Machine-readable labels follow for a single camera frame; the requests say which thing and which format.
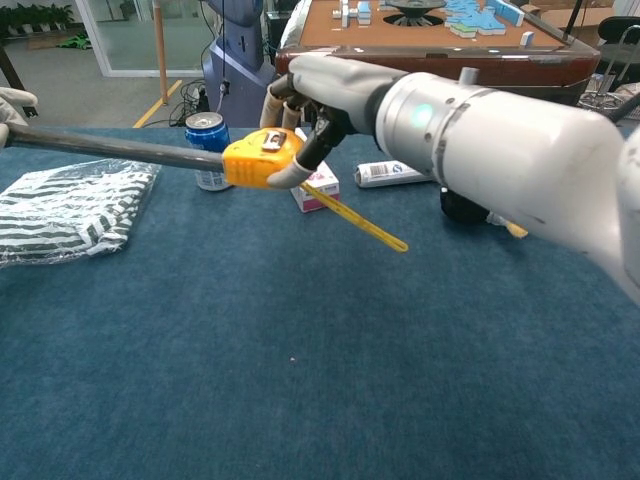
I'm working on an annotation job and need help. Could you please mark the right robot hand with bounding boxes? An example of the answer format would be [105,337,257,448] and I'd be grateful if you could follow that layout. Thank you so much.
[259,53,409,190]

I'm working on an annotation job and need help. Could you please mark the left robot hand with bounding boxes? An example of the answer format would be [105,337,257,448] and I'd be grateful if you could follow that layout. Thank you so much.
[0,87,39,149]

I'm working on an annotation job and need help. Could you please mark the yellow tape measure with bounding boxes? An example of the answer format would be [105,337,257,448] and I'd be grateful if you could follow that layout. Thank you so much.
[4,122,410,255]

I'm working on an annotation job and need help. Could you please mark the dark table leg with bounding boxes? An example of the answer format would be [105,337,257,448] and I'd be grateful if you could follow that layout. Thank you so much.
[0,42,31,101]

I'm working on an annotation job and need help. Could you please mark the small mahjong tile stack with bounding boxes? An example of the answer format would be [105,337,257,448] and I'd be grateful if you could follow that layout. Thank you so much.
[333,0,374,27]

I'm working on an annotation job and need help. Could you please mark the green object on floor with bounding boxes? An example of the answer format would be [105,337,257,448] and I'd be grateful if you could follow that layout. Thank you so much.
[57,32,94,50]

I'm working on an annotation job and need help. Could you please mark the row of potted plants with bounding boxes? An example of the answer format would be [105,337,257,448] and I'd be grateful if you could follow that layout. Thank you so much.
[0,3,75,36]

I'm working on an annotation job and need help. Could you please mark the white rolled paper tube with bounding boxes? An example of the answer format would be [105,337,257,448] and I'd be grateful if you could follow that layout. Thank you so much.
[354,159,434,190]

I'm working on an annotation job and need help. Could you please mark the black mahjong table centre dome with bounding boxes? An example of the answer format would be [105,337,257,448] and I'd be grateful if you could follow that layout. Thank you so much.
[383,0,448,26]

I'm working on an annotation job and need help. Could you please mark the white pink cardboard box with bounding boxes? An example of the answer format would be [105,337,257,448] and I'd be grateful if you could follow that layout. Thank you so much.
[289,127,341,214]

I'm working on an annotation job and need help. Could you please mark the brown mahjong table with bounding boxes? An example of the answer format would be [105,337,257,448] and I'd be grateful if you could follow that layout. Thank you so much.
[274,0,601,128]

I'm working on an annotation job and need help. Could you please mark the striped garment in plastic bag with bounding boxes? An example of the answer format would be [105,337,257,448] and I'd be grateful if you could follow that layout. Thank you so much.
[0,157,164,269]

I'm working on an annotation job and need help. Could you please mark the blue white soda can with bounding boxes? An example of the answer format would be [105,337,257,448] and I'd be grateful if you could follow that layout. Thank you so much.
[184,111,236,192]

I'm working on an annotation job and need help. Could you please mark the large mahjong tile pile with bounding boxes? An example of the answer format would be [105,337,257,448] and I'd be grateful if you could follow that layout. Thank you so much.
[444,0,526,39]

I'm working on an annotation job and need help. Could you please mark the wooden pole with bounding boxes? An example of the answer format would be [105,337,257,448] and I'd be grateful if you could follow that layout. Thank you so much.
[152,0,170,106]

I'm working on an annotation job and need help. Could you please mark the black white yellow plush toy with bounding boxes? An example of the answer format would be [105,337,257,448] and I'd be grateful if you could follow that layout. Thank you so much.
[439,187,529,240]

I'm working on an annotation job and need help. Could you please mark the blue felt table cover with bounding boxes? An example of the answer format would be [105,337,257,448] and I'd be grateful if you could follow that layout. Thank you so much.
[0,126,640,480]

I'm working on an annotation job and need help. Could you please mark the black office chair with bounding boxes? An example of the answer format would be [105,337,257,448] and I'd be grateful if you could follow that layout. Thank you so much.
[578,15,640,126]

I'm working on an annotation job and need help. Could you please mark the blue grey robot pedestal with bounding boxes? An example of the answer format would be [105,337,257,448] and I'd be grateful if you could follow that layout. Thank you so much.
[201,0,277,128]

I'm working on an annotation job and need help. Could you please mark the white glass partition frame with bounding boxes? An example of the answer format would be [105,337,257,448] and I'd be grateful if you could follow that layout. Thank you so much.
[74,0,216,79]

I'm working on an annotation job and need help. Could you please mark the hanging black cable with plug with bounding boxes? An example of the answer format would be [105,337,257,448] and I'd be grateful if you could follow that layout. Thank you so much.
[218,0,232,112]

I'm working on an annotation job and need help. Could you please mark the black floor cable tangle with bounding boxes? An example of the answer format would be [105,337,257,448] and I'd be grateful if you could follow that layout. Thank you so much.
[168,79,211,128]

